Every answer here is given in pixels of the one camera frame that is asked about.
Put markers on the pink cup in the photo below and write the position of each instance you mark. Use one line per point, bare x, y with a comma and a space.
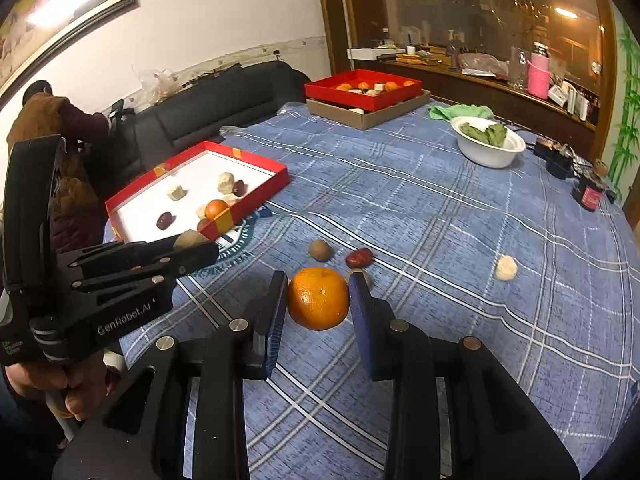
539, 77

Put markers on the green leaves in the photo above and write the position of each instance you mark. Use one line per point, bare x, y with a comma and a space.
482, 132

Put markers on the small beige sugarcane chunk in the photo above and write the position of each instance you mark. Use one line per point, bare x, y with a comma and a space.
176, 192

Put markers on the blue plaid tablecloth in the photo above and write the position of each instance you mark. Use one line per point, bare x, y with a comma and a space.
450, 285

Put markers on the person's left hand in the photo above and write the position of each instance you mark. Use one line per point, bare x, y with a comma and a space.
85, 392

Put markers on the black device on stand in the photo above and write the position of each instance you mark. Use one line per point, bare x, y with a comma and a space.
116, 109

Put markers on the red box with food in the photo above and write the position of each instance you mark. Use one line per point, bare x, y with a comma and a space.
360, 101

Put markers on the clear plastic wrapping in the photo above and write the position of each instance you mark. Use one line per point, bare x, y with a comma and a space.
155, 80

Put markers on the wooden cabinet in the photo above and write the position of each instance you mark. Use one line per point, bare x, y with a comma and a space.
500, 95

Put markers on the green bamboo wall sticker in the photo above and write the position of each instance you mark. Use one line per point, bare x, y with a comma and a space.
627, 110

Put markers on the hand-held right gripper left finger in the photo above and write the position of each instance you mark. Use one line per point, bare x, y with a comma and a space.
274, 350

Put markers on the framed wall picture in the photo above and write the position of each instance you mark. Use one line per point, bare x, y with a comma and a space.
60, 5

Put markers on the white flat box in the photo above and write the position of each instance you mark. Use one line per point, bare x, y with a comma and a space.
370, 53

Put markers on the green cloth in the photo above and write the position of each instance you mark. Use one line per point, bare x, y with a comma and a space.
457, 111

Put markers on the dried red date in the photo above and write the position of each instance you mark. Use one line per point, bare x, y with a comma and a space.
163, 220
358, 258
239, 187

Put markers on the dark jar with red label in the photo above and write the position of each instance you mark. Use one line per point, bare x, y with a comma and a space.
590, 194

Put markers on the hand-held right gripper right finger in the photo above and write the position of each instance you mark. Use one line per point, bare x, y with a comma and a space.
362, 330

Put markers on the crumpled plastic bag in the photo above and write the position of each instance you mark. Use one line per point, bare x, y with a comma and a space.
482, 64

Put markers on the black sofa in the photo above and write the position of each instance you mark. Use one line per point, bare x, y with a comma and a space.
210, 105

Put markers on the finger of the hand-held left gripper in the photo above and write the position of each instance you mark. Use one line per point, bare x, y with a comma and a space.
115, 255
165, 270

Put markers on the black power adapter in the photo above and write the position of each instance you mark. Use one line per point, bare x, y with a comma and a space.
552, 159

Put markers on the white bowl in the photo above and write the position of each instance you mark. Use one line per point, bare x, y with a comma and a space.
487, 156

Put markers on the red tray with white inside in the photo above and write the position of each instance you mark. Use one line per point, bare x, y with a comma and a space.
262, 191

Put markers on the clear glass pitcher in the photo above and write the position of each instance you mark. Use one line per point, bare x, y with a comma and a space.
519, 69

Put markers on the brown cardboard box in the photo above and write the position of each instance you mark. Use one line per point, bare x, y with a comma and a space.
380, 119

